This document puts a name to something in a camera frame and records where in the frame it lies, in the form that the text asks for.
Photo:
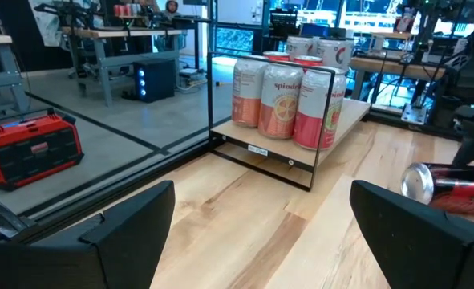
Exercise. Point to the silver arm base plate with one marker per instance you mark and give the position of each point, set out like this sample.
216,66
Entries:
414,114

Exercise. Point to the person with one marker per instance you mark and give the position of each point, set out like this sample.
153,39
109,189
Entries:
172,7

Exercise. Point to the wooden workbench grey legs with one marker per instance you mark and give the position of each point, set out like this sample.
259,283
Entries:
112,33

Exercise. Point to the black aluminium rail frame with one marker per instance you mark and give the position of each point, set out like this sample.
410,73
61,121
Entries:
433,130
120,188

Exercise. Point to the red black equipment case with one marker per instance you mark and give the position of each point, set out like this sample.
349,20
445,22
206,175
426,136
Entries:
28,148

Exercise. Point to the white Celsius energy drink can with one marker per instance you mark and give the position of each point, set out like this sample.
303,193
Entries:
335,52
298,46

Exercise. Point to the white salmon Spindrift can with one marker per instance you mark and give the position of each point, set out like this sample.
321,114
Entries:
278,104
246,96

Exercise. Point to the white magenta Spindrift can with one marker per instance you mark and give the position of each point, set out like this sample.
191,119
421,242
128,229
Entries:
313,116

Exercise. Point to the black background robot arm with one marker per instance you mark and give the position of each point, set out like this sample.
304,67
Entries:
72,12

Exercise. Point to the wooden shelf board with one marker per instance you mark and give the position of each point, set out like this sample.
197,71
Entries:
276,148

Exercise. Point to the thin black shelf side frame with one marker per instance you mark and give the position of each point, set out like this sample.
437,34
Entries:
210,100

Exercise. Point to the white shelf label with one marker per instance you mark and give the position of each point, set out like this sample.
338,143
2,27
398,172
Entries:
257,150

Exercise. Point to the wooden bench grey frame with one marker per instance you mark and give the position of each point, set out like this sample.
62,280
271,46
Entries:
0,76

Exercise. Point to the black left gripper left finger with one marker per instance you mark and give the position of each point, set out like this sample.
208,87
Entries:
112,257

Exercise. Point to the red Coca-Cola can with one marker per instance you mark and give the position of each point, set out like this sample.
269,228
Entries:
276,56
308,60
453,188

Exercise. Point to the light wooden desk black legs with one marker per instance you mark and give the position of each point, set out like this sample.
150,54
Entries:
397,67

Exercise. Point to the black computer tower blue lights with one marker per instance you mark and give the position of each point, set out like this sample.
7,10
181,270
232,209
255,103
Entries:
154,80

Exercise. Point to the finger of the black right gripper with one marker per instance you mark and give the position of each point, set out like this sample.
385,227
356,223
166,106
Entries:
473,152

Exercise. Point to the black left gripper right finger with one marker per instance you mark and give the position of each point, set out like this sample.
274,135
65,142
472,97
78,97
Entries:
421,249

